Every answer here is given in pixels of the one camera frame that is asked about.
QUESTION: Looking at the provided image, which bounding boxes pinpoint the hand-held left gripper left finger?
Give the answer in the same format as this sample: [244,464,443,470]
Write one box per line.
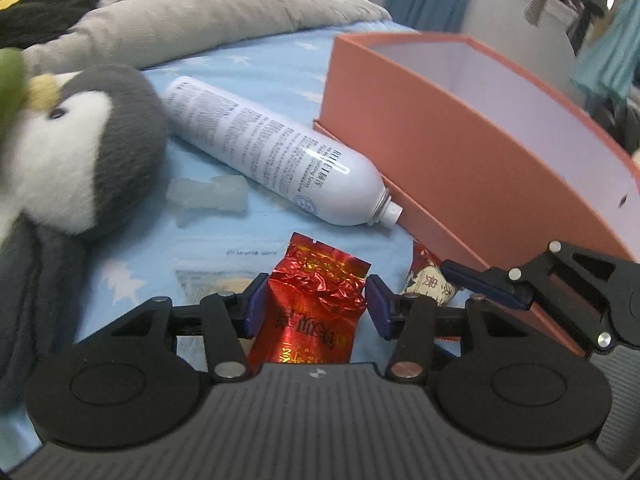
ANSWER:
[107,272,271,382]

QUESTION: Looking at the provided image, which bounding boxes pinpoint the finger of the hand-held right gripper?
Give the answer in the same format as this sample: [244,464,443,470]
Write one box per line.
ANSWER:
[439,240,640,354]

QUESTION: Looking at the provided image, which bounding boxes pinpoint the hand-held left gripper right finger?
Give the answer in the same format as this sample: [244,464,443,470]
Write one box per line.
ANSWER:
[364,275,522,381]

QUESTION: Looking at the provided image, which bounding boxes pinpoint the red foil tea packet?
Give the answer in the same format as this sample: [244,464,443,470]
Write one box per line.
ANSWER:
[248,232,372,374]

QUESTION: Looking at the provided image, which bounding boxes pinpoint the red and white snack packet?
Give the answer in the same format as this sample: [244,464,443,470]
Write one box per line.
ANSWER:
[404,241,464,307]

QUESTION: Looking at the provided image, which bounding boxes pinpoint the orange cardboard box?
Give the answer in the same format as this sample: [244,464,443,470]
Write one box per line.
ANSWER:
[313,32,640,359]

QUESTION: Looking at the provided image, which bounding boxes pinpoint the grey penguin plush toy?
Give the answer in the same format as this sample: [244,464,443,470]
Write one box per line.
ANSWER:
[0,64,169,241]

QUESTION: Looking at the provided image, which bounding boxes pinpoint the clear plastic wrapper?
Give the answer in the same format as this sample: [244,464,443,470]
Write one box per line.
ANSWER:
[175,247,274,292]

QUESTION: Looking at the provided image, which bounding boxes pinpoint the translucent plastic cap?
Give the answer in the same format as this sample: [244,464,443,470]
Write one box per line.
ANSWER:
[167,175,250,227]

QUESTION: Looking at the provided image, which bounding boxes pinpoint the white spray bottle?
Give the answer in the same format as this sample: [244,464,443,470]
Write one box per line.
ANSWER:
[164,76,404,229]

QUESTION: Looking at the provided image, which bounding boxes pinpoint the hanging clothes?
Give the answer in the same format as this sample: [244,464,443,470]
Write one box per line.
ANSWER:
[520,0,640,111]

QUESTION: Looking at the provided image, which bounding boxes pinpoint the grey duvet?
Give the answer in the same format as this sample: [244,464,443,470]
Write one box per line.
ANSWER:
[22,0,394,72]

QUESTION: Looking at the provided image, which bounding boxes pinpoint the black clothing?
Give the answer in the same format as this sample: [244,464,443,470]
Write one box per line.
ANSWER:
[0,0,104,52]

